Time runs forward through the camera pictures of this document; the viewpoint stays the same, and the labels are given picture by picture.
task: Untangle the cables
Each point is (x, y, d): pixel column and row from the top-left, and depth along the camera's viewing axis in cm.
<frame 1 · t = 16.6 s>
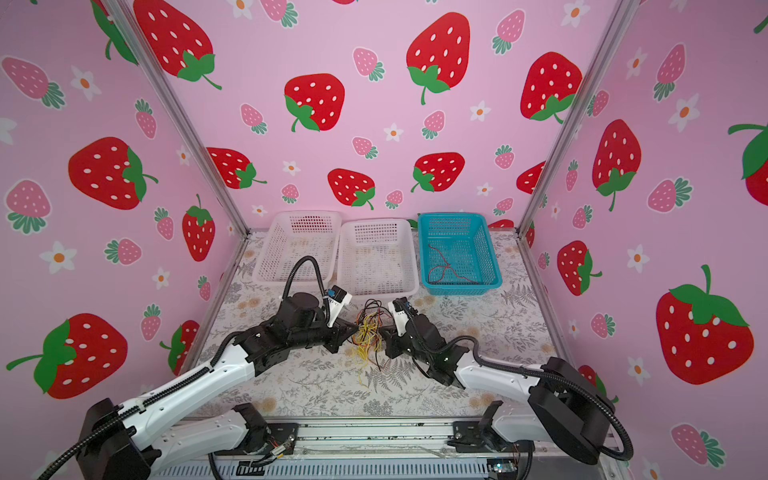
left hand: (357, 327, 75), fingers closed
right hand: (377, 330, 81), fingers closed
left white plastic basket: (288, 236, 119), point 3 cm above the table
middle white plastic basket: (377, 258, 113), point 2 cm above the table
teal plastic basket: (457, 254, 117), on the table

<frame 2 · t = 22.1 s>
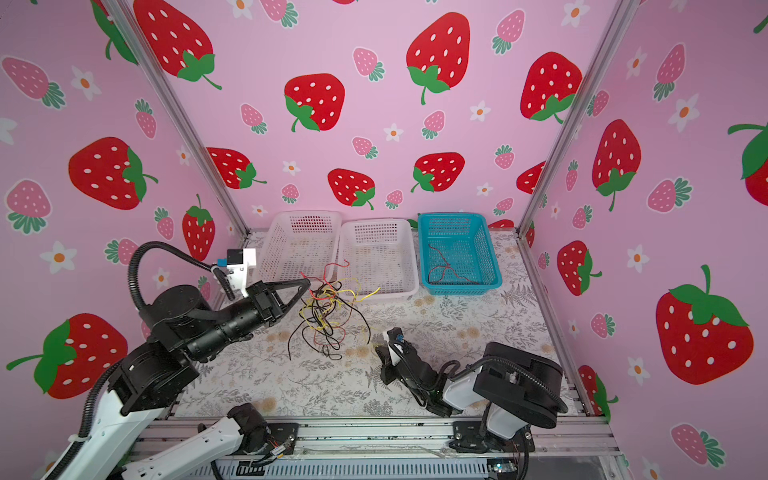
left hand: (307, 284, 52), fingers closed
right hand: (373, 350, 83), fingers closed
the named things where they were.

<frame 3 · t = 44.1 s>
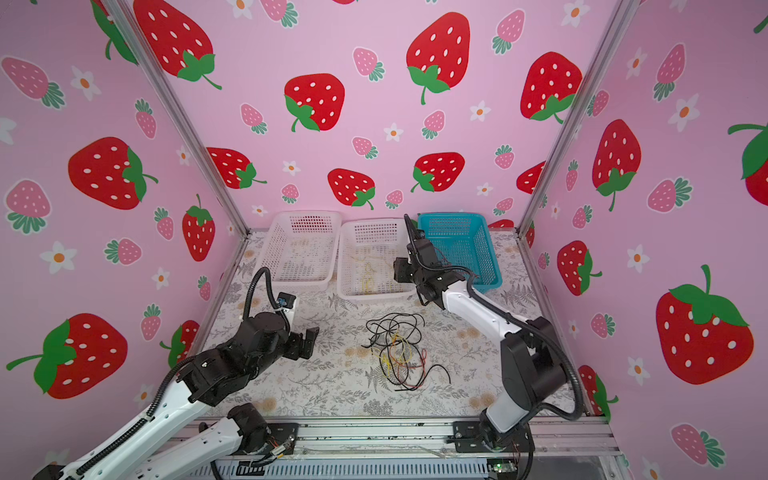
left hand: (302, 324, 74), fingers open
right hand: (399, 261, 88), fingers open
the named things where they were.

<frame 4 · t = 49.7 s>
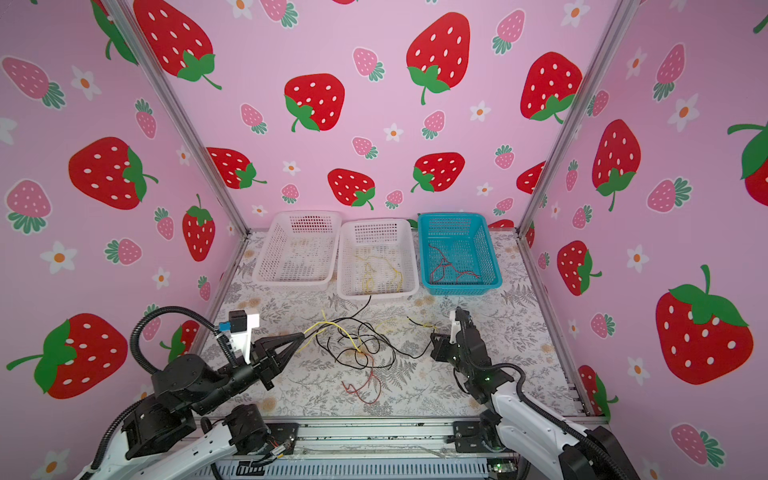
left hand: (299, 338, 58), fingers closed
right hand: (429, 335, 85), fingers closed
the named things where they were.

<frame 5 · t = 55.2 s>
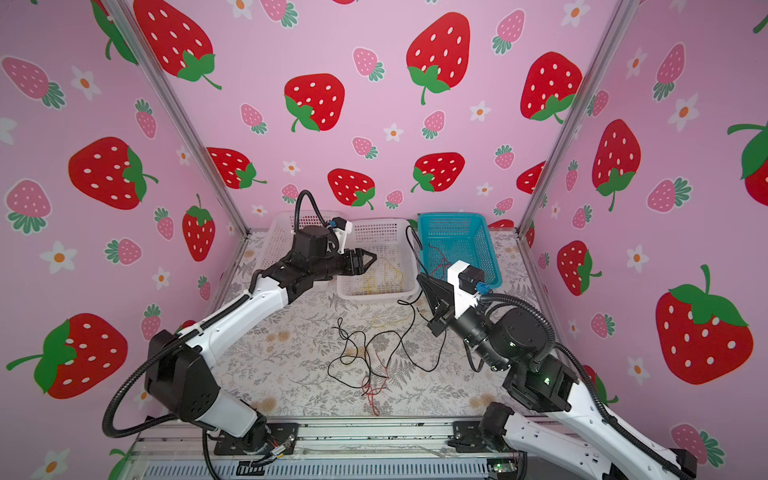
left hand: (370, 255, 79), fingers open
right hand: (417, 275, 53), fingers closed
the named things where they were.

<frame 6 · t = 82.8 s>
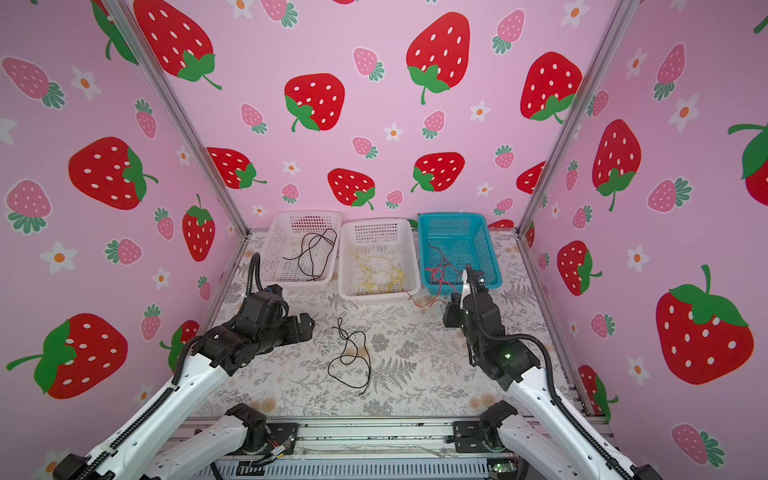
left hand: (300, 323, 78), fingers open
right hand: (450, 294, 76), fingers closed
the named things where they were.

